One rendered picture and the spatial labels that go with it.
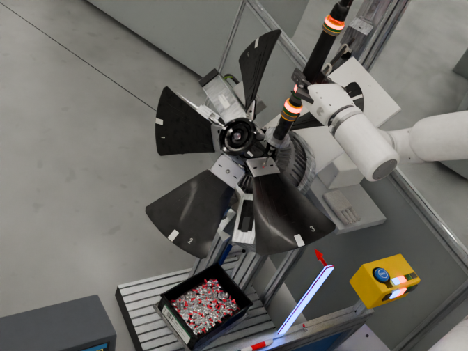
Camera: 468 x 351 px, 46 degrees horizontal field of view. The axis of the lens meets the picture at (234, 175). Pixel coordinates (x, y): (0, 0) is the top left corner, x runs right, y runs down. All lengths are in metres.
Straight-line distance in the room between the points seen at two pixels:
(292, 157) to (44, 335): 0.92
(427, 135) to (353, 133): 0.18
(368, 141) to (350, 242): 1.22
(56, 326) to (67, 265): 1.59
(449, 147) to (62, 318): 0.77
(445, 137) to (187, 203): 0.79
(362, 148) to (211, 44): 2.62
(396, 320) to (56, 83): 2.38
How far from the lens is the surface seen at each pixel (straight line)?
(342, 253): 2.41
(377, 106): 1.75
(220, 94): 1.85
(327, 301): 2.57
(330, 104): 1.25
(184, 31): 3.81
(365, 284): 1.62
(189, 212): 1.58
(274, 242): 1.42
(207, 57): 3.76
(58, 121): 3.28
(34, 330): 1.04
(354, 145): 1.19
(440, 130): 1.08
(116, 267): 2.66
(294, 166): 1.66
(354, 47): 1.93
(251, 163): 1.52
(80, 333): 1.04
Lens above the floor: 2.16
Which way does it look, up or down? 41 degrees down
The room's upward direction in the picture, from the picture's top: 24 degrees clockwise
